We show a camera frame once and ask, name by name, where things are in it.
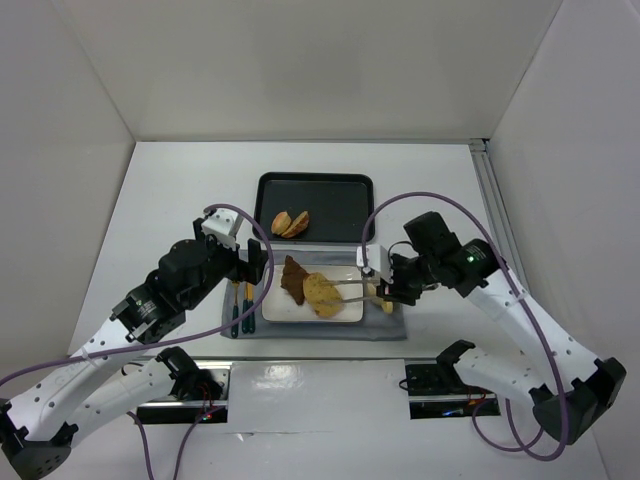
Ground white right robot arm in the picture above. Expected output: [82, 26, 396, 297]
[358, 212, 627, 445]

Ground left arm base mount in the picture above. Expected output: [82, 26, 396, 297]
[134, 361, 231, 425]

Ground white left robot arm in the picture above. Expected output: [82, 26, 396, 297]
[1, 218, 273, 479]

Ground black baking tray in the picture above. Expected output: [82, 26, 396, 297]
[254, 172, 374, 245]

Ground round pale bread roll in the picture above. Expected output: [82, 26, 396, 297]
[271, 211, 292, 236]

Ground brown crusted bread wedge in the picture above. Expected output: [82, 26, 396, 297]
[280, 211, 310, 238]

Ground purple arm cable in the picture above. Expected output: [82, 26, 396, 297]
[0, 202, 275, 480]
[361, 191, 572, 461]

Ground white rectangular plate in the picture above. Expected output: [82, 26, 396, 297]
[261, 264, 364, 324]

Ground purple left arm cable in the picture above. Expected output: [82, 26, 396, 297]
[0, 202, 275, 480]

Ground aluminium frame rail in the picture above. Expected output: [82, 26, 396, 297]
[469, 139, 530, 291]

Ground silver metal tongs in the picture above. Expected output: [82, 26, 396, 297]
[313, 278, 441, 307]

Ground gold fork green handle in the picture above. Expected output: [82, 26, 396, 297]
[230, 281, 240, 339]

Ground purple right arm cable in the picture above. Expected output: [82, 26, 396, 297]
[361, 191, 572, 461]

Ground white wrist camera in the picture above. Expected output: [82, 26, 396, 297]
[356, 244, 392, 283]
[201, 207, 243, 251]

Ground yellow ceramic mug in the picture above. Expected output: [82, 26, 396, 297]
[366, 283, 394, 314]

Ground brown chocolate croissant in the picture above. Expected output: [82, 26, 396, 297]
[280, 255, 309, 306]

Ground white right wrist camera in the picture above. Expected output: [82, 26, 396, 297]
[356, 244, 392, 283]

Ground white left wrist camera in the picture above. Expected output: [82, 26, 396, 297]
[201, 207, 243, 251]

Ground tan seeded bread slice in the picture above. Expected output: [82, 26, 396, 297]
[303, 273, 343, 319]

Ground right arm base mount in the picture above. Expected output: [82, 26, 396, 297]
[398, 362, 501, 420]

